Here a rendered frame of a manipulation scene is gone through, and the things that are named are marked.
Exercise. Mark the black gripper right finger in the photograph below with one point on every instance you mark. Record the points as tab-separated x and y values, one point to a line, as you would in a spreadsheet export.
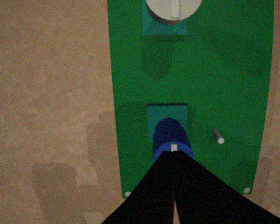
202	198

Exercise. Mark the green circuit board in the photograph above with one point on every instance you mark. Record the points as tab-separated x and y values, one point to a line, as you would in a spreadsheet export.
203	92

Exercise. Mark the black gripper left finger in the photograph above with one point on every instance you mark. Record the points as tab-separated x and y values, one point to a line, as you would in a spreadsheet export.
152	200

